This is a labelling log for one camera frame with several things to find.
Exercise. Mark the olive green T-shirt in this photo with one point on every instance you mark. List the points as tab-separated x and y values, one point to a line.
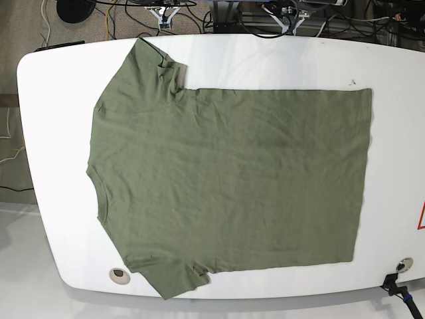
195	182

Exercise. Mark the left round table grommet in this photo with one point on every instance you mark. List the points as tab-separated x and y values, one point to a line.
119	276

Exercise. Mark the round table grommet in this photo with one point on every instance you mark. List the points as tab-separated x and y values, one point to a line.
119	276
404	265

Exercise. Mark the black flat device on floor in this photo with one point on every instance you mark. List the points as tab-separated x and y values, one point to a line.
59	46

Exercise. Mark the black round stand base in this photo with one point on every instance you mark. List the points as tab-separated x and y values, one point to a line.
74	11

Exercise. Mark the red triangle sticker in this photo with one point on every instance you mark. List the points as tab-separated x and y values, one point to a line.
421	219

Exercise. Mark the right round table grommet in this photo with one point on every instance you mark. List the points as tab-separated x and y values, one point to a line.
404	265

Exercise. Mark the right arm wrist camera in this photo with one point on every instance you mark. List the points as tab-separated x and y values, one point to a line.
164	16

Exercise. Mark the black clamp with cable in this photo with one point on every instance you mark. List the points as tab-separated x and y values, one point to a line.
402	292

